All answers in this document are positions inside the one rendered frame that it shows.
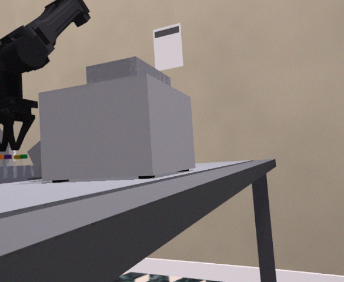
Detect small tube with violet cap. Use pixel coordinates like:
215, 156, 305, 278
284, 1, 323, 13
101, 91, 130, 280
4, 155, 12, 166

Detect grey bench mat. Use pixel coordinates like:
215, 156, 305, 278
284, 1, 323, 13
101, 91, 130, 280
0, 161, 246, 219

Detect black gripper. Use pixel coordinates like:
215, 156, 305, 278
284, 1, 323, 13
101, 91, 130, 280
0, 75, 38, 152

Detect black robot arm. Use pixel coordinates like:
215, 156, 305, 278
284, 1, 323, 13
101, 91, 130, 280
0, 0, 91, 98

